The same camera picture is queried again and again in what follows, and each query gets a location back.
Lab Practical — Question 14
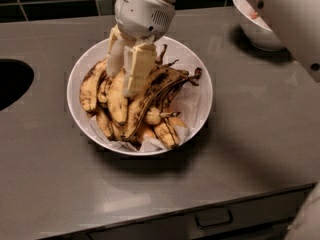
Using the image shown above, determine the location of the grey drawer front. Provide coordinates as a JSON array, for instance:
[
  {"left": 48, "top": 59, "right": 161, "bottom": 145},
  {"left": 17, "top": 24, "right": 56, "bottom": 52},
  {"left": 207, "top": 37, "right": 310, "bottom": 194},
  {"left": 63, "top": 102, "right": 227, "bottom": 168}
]
[{"left": 88, "top": 187, "right": 312, "bottom": 240}]

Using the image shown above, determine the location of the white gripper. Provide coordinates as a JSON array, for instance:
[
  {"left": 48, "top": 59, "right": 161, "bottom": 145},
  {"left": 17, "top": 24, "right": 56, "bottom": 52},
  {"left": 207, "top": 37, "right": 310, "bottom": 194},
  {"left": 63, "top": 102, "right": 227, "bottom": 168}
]
[{"left": 106, "top": 0, "right": 176, "bottom": 97}]

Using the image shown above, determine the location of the white paper bowl liner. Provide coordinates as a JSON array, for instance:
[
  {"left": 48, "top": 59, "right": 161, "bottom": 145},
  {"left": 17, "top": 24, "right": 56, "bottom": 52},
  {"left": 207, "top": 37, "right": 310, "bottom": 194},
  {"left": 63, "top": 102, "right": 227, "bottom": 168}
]
[{"left": 84, "top": 84, "right": 210, "bottom": 156}]

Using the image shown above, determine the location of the black drawer handle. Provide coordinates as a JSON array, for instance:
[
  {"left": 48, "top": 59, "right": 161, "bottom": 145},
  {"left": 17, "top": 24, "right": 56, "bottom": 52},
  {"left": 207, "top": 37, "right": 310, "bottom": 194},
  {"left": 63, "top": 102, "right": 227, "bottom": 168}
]
[{"left": 194, "top": 207, "right": 233, "bottom": 230}]

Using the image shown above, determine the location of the large front spotted banana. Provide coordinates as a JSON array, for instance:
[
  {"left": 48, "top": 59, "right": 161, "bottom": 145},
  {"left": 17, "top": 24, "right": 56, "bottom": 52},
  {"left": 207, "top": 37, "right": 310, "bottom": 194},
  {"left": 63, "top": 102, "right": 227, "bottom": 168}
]
[{"left": 120, "top": 67, "right": 202, "bottom": 141}]

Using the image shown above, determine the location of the lower right banana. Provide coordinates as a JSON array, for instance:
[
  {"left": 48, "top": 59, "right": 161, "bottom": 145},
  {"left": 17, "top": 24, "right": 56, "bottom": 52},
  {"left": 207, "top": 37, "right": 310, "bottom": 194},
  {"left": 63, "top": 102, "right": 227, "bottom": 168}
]
[{"left": 153, "top": 117, "right": 187, "bottom": 150}]

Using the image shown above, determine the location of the dark round counter opening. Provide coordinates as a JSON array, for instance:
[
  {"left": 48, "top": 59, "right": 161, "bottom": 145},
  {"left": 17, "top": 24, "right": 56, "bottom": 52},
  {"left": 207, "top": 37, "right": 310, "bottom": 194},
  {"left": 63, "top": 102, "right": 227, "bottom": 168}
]
[{"left": 0, "top": 58, "right": 35, "bottom": 111}]

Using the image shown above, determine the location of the white bowl with bananas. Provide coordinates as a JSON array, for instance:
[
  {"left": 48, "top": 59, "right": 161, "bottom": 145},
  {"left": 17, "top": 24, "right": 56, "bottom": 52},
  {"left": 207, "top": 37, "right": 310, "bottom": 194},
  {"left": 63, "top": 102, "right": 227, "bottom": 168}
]
[{"left": 67, "top": 36, "right": 213, "bottom": 141}]

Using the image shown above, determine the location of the lower left banana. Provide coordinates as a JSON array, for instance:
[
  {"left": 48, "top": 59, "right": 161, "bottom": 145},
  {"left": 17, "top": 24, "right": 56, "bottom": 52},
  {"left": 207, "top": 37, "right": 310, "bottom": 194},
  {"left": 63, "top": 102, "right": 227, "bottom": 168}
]
[{"left": 96, "top": 106, "right": 114, "bottom": 139}]

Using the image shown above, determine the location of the small stubby banana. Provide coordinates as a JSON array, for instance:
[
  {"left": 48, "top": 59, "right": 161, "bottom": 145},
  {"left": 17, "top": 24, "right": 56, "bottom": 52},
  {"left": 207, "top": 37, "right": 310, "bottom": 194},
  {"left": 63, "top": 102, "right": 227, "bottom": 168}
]
[{"left": 143, "top": 107, "right": 179, "bottom": 125}]

